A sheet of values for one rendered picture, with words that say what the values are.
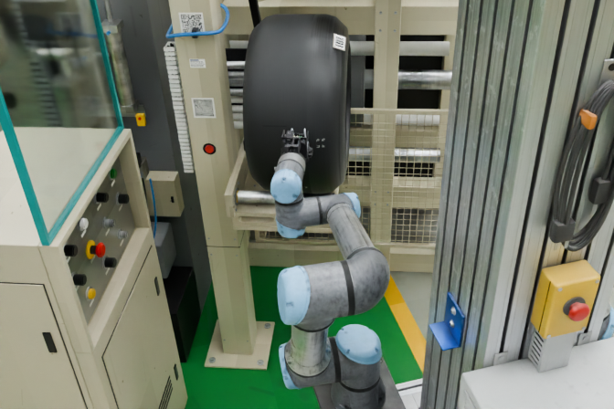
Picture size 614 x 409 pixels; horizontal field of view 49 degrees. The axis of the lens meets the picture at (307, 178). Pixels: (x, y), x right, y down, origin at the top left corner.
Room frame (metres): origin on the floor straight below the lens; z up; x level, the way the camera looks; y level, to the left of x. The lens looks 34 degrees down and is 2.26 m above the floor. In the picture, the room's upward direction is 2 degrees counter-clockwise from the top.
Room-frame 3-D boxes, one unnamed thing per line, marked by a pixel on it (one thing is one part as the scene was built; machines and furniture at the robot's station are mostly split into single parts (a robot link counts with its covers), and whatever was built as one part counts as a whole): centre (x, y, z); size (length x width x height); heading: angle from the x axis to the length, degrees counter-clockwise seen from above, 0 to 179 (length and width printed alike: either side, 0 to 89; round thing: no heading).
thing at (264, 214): (1.88, 0.08, 0.84); 0.36 x 0.09 x 0.06; 83
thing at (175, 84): (2.01, 0.41, 1.19); 0.05 x 0.04 x 0.48; 173
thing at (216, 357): (2.03, 0.32, 0.01); 0.27 x 0.27 x 0.02; 83
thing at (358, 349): (1.18, -0.11, 0.88); 0.13 x 0.12 x 0.14; 98
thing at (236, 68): (2.42, 0.24, 1.05); 0.20 x 0.15 x 0.30; 83
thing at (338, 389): (1.18, -0.12, 0.77); 0.15 x 0.15 x 0.10
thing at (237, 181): (2.04, 0.24, 0.90); 0.40 x 0.03 x 0.10; 173
